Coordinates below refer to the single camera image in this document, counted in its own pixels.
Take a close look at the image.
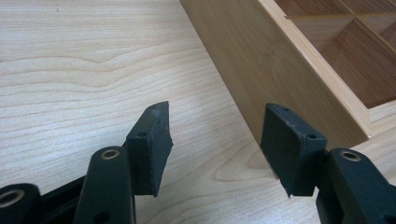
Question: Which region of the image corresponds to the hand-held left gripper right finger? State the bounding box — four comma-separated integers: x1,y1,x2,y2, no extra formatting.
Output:
260,103,329,198

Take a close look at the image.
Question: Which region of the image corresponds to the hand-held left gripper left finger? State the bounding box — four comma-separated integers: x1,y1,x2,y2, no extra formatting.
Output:
124,100,175,198

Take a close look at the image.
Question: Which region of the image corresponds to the wooden compartment box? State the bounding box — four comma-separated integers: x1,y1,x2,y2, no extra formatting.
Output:
178,0,396,150

